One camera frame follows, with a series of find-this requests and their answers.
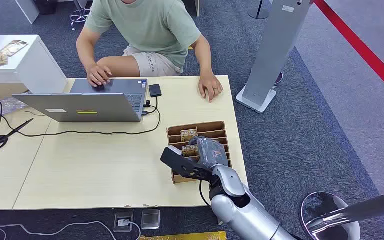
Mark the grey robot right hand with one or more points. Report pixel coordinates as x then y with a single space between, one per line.
213 152

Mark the patterned hotel card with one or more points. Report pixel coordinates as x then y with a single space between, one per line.
188 134
190 150

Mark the person's right forearm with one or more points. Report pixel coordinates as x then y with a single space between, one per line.
86 49

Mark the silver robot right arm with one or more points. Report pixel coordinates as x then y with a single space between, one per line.
241 208

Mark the person's left forearm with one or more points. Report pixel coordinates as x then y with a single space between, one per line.
205 56

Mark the wooden slotted card holder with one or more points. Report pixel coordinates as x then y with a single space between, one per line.
182 178

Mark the person's left hand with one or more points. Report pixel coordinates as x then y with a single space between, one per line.
210 86

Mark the person's hand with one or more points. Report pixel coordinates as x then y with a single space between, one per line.
97 75
210 86

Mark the person's right hand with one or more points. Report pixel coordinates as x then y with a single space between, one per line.
97 75

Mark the person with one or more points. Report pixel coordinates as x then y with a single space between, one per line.
152 26

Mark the long patterned card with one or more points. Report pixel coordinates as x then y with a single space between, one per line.
13 48

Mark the black external drive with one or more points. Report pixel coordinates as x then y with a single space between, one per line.
155 90

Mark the yellow patterned strip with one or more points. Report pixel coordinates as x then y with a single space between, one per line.
185 236

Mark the closed floor socket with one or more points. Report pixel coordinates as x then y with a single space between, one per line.
150 219

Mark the floor socket with plug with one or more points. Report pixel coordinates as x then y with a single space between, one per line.
123 222

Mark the grey kiosk stand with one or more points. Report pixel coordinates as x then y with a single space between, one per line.
271 49

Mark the chrome stool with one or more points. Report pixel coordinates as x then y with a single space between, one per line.
331 215

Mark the silver laptop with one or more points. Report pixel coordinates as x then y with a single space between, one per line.
79 107

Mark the round stanchion base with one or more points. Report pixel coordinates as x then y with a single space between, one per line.
259 13

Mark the red floor tape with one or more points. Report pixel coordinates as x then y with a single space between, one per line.
361 48

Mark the chrome chair base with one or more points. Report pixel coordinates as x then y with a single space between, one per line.
79 15

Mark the white cabinet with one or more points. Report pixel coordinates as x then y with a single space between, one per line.
36 66

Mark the clear plastic bottle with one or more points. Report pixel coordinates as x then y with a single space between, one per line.
8 105

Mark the black scissors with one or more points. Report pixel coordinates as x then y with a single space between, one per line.
3 138

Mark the white furniture panel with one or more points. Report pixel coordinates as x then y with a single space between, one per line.
28 10

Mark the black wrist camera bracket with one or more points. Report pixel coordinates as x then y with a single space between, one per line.
182 163

